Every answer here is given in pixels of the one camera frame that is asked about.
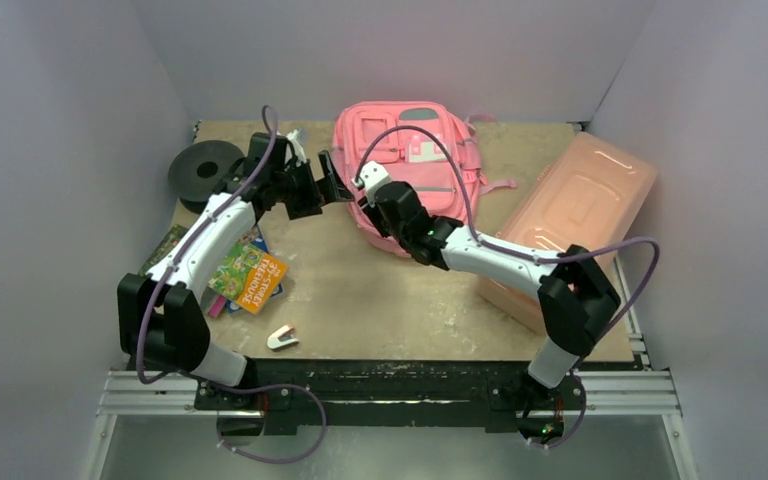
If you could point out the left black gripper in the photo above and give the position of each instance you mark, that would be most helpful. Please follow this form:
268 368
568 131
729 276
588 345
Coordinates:
311 203

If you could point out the green snack packet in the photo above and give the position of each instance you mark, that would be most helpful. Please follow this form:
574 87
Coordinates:
170 240

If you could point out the pink translucent plastic box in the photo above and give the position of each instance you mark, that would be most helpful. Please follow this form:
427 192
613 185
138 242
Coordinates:
589 196

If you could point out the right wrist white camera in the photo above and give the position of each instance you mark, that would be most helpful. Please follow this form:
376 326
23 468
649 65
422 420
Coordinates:
372 177

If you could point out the wrist white camera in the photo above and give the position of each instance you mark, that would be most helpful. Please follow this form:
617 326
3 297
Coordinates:
296 155
372 177

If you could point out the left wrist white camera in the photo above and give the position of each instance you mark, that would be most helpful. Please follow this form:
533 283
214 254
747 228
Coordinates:
296 155

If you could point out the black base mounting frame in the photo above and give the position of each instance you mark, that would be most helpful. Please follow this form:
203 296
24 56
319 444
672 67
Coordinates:
497 397

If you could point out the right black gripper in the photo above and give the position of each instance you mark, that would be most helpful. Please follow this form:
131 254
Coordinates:
388 216

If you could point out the black filament spool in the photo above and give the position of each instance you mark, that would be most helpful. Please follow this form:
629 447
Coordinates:
196 170

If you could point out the orange treehouse book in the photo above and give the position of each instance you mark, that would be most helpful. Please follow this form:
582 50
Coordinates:
248 278

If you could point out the small white stapler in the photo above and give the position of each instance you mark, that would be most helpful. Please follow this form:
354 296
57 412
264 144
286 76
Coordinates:
282 338

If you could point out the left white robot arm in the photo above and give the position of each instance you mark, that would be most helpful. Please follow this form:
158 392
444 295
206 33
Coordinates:
161 322

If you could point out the blue book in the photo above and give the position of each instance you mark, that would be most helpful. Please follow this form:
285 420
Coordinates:
258 240

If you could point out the pink marker pen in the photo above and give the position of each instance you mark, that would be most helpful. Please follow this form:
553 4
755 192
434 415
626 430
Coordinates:
217 307

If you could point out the pink student backpack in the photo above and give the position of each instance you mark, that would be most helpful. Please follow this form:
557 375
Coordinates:
411 156

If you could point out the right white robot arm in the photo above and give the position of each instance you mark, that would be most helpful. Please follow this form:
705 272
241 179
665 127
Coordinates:
575 297

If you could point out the aluminium rail frame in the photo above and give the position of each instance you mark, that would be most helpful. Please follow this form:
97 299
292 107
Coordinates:
144 432

